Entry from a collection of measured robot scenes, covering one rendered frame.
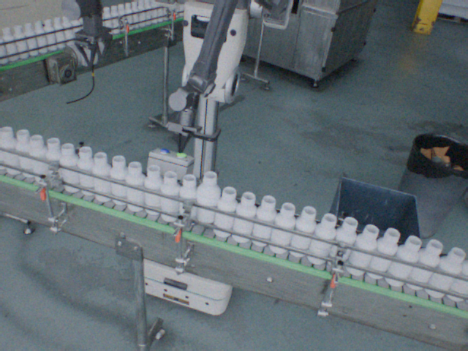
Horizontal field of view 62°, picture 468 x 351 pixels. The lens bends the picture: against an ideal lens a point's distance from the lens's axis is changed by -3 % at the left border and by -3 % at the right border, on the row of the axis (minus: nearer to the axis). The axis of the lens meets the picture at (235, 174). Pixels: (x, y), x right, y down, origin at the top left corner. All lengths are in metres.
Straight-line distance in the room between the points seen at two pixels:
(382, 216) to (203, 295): 0.95
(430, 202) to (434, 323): 1.62
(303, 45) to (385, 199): 3.26
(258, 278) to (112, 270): 1.33
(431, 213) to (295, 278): 1.82
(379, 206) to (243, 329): 0.98
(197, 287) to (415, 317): 1.11
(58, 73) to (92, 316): 1.33
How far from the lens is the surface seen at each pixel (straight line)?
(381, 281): 1.26
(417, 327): 1.37
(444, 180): 2.78
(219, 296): 2.08
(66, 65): 2.46
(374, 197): 1.75
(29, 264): 2.60
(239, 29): 1.57
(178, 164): 1.33
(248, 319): 2.28
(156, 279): 2.16
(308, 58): 4.80
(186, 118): 1.30
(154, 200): 1.25
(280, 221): 1.14
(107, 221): 1.37
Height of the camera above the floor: 1.88
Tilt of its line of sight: 36 degrees down
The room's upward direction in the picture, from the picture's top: 8 degrees clockwise
